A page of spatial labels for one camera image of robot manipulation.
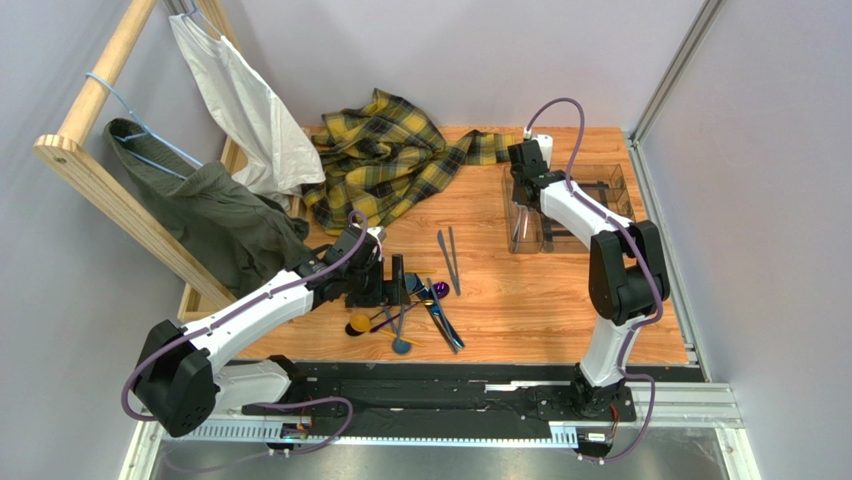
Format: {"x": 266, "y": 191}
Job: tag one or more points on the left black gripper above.
{"x": 385, "y": 292}

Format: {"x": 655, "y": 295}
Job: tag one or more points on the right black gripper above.
{"x": 522, "y": 193}

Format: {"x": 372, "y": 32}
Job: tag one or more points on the blue metal knife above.
{"x": 439, "y": 316}

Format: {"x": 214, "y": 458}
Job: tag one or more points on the purple metal spoon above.
{"x": 426, "y": 297}

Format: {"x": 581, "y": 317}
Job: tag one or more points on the blue-grey plastic spoon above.
{"x": 399, "y": 345}

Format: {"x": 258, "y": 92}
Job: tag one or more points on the silver fork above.
{"x": 514, "y": 243}

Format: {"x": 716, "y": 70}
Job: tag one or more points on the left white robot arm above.
{"x": 187, "y": 373}

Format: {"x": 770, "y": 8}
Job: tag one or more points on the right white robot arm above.
{"x": 627, "y": 280}

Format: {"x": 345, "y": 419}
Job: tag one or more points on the clear plastic utensil organizer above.
{"x": 565, "y": 217}

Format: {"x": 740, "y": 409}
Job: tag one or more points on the yellow plaid shirt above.
{"x": 387, "y": 156}

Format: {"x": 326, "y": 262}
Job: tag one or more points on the olive green garment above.
{"x": 241, "y": 238}

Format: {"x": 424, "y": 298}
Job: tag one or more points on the white hanging garment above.
{"x": 281, "y": 159}

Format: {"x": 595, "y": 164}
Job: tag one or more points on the light blue hanger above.
{"x": 145, "y": 131}

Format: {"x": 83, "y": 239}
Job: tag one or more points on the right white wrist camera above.
{"x": 546, "y": 144}

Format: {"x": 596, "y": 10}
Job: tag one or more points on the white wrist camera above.
{"x": 546, "y": 144}
{"x": 377, "y": 235}

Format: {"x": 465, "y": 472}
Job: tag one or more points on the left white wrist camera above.
{"x": 377, "y": 235}

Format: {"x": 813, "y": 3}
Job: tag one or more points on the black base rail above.
{"x": 447, "y": 401}

